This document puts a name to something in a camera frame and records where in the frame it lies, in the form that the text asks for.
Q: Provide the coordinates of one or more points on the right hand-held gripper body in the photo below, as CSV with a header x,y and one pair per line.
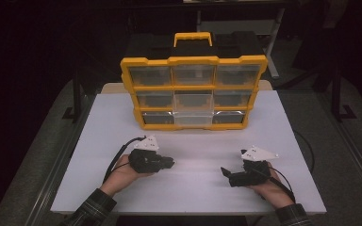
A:
x,y
254,175

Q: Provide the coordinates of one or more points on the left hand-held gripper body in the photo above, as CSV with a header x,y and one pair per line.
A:
x,y
144,161

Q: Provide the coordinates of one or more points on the clear plastic drawer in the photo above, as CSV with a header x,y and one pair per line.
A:
x,y
193,102

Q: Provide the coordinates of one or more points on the yellow black organizer cabinet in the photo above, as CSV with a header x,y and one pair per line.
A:
x,y
147,61

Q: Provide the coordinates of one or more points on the person's right hand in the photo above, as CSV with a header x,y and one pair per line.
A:
x,y
271,191

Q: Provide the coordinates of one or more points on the person's left hand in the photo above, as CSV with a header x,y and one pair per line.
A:
x,y
122,175

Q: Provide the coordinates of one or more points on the set of clear drawers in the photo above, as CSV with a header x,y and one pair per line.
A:
x,y
151,76

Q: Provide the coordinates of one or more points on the black metal stand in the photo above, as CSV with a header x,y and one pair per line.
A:
x,y
337,94
77,100

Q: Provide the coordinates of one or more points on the white-legged desk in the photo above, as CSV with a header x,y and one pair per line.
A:
x,y
274,47

